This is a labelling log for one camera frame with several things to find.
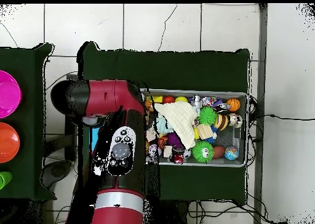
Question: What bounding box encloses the red black can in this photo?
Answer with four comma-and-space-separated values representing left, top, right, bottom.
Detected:
170, 146, 186, 166

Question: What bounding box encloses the small globe ball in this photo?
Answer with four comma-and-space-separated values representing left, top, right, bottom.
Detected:
225, 146, 240, 161

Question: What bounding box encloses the green spiky ball with eyes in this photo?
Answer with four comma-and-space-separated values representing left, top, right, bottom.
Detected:
191, 140, 215, 164

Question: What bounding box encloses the brown toy football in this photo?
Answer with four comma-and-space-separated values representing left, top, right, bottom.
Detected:
212, 146, 226, 160

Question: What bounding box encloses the pink plate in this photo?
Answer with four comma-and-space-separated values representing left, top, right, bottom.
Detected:
0, 70, 23, 119

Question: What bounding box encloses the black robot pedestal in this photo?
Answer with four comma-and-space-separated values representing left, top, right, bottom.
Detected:
145, 199, 197, 224

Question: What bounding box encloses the plain green spiky ball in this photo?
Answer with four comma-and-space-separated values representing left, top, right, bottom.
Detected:
199, 106, 218, 126

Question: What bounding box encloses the wooden toy burger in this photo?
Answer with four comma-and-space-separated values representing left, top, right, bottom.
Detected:
215, 113, 229, 131

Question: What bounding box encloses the green cup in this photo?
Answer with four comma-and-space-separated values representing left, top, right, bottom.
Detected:
0, 171, 13, 190

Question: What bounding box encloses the black cable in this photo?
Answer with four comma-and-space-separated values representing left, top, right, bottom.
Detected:
250, 93, 315, 122

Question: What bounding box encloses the clear mesh bin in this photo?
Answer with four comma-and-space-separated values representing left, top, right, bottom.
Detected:
140, 88, 250, 168

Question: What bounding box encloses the orange plate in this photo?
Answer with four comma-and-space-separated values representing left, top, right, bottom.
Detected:
0, 122, 21, 164

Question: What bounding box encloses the cream knitted cloth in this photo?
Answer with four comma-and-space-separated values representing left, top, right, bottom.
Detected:
154, 102, 199, 150

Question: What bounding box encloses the wooden box with three holes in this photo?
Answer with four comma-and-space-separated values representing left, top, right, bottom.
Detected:
90, 125, 100, 153

